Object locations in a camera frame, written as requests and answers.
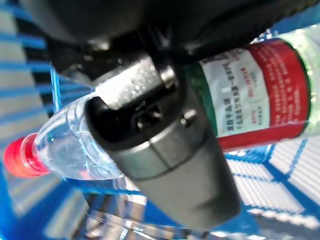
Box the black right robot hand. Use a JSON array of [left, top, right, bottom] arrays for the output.
[[21, 0, 320, 230]]

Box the clear water bottle red cap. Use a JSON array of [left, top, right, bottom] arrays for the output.
[[2, 24, 320, 181]]

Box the blue plastic shopping basket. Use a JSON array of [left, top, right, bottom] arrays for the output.
[[0, 0, 320, 240]]

